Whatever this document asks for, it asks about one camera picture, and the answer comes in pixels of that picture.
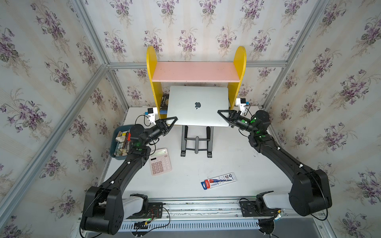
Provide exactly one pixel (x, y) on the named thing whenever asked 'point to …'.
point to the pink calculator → (159, 161)
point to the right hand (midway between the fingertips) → (219, 114)
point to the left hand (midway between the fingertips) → (181, 123)
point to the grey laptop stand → (210, 140)
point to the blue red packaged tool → (218, 181)
